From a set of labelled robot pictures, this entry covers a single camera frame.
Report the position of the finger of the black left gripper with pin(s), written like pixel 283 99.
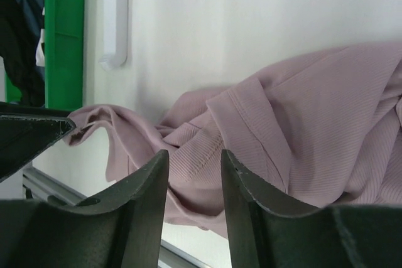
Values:
pixel 28 131

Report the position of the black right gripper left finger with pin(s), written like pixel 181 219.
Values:
pixel 118 227

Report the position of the mauve tank top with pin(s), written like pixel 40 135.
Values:
pixel 324 128

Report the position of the dark clothes pile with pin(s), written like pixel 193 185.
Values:
pixel 18 47

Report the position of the silver white clothes rack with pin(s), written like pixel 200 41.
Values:
pixel 115 34

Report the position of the green plastic bin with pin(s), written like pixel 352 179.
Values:
pixel 64 38

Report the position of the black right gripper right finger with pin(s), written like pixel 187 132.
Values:
pixel 268 228

